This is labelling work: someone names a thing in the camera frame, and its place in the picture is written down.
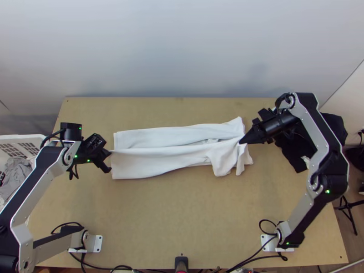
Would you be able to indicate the pile of folded clothes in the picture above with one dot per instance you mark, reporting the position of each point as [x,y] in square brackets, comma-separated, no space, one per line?
[293,159]

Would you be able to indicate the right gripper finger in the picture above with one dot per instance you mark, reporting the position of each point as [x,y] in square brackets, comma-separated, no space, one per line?
[251,134]
[252,140]

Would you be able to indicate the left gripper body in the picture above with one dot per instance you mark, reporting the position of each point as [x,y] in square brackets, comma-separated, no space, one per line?
[102,155]

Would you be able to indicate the white laundry basket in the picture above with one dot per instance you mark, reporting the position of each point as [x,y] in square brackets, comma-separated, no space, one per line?
[20,142]

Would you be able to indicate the grey garment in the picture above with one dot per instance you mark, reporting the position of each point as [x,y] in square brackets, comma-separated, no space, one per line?
[14,173]

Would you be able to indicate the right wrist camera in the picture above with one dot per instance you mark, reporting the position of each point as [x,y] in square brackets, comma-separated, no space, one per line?
[266,115]

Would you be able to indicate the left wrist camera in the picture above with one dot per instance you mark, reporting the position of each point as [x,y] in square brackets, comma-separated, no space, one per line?
[96,141]

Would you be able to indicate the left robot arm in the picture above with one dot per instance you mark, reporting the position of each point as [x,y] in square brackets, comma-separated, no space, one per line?
[51,153]

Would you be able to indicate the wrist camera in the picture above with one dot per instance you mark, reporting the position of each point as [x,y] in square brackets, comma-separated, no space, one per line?
[96,141]
[266,115]

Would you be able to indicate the white t-shirt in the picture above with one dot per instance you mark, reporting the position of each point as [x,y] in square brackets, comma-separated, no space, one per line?
[170,148]

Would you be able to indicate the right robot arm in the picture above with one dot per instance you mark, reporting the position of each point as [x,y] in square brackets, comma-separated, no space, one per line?
[318,133]

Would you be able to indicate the black tripod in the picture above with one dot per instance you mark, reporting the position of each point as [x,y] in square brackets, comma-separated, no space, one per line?
[351,216]

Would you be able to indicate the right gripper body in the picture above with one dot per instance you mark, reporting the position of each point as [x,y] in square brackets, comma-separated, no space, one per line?
[263,132]

